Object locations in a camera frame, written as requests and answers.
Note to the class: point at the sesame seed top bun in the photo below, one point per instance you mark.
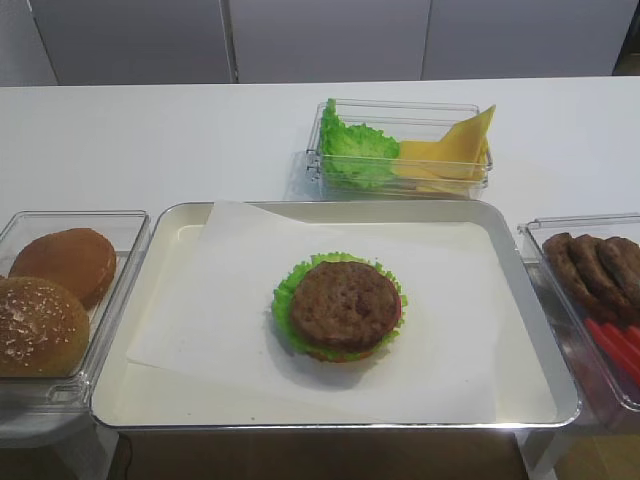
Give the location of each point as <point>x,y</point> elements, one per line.
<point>44,329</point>

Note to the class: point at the clear lettuce and cheese container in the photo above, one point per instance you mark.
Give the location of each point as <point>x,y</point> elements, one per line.
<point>404,121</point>

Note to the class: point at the yellow cheese slice flat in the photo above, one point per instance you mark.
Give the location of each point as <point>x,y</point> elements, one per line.
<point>416,163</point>

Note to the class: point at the yellow cheese slice upright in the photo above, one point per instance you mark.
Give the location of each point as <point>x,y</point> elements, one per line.
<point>461,153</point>

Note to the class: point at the brown patty on burger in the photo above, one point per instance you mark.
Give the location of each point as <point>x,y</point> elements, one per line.
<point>346,307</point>

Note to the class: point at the green lettuce under patty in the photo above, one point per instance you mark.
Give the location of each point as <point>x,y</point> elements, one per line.
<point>283,294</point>

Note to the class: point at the silver metal tray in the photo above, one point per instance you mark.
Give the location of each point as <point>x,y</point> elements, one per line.
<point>532,384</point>

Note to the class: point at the green lettuce leaf in container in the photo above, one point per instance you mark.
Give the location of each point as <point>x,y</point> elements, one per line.
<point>355,156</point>

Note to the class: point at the bottom bun of burger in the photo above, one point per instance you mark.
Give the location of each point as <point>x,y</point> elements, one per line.
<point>340,357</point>

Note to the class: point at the white parchment paper sheet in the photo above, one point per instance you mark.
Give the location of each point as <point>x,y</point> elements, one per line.
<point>214,321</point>

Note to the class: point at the plain brown bun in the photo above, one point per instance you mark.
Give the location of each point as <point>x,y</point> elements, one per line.
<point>80,259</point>

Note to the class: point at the clear bun container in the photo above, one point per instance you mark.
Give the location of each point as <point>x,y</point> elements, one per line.
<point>128,232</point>

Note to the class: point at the left brown patty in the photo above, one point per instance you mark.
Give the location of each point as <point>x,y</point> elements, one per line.
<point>556,249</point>

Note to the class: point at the clear patty and tomato container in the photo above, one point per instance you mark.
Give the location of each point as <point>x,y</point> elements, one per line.
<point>608,393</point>

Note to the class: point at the middle brown patty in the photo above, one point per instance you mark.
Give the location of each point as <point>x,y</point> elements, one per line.
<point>597,280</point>

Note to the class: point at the right brown patty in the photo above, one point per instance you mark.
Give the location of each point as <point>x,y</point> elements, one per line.
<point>620,257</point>

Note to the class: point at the left red tomato slice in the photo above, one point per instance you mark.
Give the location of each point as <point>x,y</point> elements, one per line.
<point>595,330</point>

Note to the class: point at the red tomato slice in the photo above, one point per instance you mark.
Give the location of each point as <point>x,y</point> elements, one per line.
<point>632,334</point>
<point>595,330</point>
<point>624,350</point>

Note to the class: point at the right red tomato slice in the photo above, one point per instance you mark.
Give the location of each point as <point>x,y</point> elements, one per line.
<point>632,334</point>

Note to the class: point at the middle red tomato slice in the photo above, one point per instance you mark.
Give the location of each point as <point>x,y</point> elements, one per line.
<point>624,350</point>

